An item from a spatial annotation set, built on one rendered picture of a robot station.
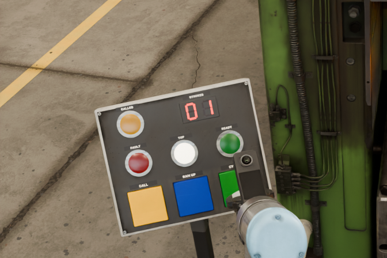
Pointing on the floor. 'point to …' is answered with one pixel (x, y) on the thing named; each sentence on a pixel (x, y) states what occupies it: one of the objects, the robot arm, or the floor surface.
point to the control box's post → (202, 238)
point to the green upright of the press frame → (338, 207)
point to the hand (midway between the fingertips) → (243, 190)
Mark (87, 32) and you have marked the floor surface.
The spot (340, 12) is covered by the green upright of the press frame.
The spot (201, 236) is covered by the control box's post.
